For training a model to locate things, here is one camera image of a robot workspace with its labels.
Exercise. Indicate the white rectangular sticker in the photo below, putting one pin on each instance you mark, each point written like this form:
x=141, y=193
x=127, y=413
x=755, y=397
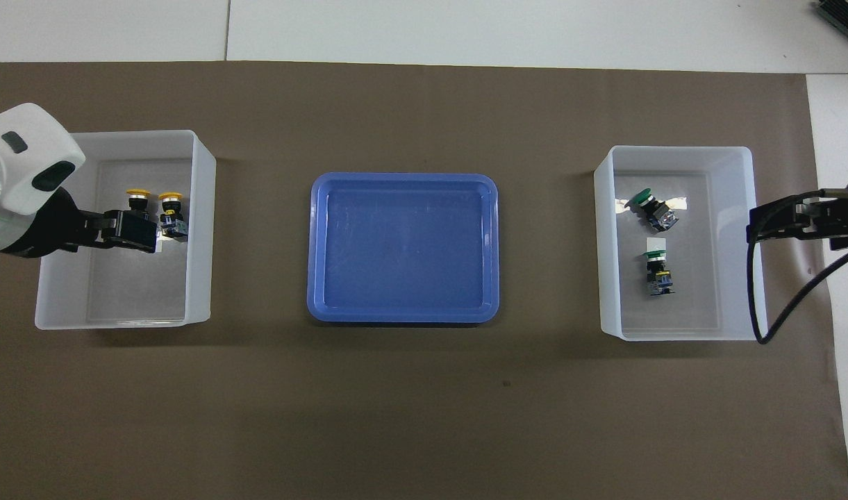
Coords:
x=656, y=243

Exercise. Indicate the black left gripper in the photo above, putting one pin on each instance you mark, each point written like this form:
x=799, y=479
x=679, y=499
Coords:
x=48, y=232

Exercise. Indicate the blue plastic tray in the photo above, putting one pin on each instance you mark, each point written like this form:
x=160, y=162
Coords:
x=403, y=257

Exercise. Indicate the yellow push button switch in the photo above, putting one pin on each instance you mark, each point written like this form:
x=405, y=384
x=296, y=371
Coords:
x=138, y=198
x=171, y=219

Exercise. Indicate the green push button switch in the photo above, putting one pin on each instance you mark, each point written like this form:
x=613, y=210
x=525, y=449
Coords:
x=649, y=208
x=660, y=276

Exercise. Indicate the grey ribbed metal device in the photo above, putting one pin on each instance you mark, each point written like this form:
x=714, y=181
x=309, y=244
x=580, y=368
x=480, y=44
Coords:
x=847, y=17

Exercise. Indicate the brown paper table mat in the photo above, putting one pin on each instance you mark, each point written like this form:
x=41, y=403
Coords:
x=424, y=403

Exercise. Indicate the translucent white plastic box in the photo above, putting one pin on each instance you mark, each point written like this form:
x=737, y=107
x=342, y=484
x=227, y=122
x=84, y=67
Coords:
x=118, y=292
x=701, y=298

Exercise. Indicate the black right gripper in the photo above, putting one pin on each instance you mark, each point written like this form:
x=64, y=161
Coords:
x=847, y=215

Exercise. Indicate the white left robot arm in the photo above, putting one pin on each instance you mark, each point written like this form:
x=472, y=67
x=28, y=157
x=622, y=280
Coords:
x=17, y=180

